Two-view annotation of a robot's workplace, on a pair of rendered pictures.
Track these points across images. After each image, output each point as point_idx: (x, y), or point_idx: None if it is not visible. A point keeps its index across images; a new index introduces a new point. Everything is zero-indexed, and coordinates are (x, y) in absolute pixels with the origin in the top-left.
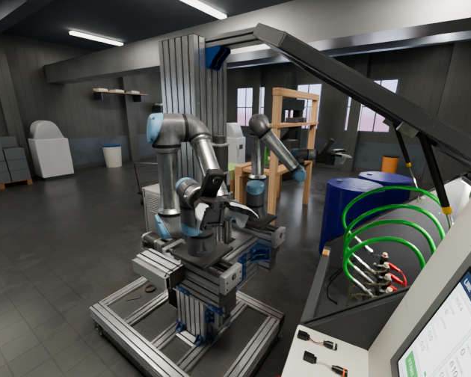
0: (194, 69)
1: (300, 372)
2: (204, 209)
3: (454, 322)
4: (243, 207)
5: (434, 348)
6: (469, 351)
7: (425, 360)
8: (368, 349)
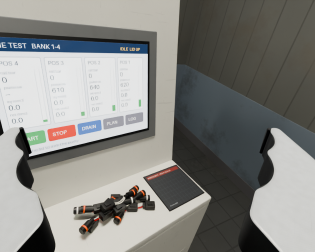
0: None
1: None
2: (275, 156)
3: (23, 75)
4: (5, 162)
5: (30, 104)
6: (55, 72)
7: (34, 118)
8: None
